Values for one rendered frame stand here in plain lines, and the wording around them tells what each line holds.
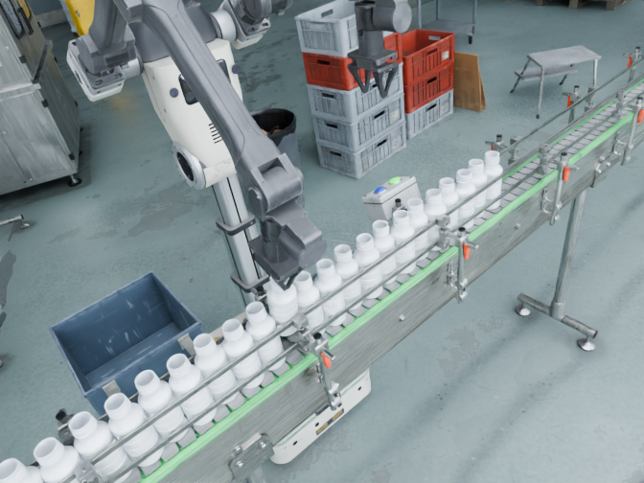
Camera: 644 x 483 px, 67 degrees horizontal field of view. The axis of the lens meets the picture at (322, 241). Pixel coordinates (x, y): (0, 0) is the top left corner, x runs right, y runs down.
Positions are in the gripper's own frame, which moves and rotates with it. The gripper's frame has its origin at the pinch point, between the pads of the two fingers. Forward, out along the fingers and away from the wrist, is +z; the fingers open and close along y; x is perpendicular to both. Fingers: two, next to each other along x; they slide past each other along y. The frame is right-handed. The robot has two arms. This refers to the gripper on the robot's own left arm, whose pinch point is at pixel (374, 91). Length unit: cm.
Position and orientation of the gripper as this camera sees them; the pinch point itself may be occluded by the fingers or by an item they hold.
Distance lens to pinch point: 121.7
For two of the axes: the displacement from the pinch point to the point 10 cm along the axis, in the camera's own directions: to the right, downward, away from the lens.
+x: -7.6, 4.7, -4.4
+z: 1.4, 7.9, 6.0
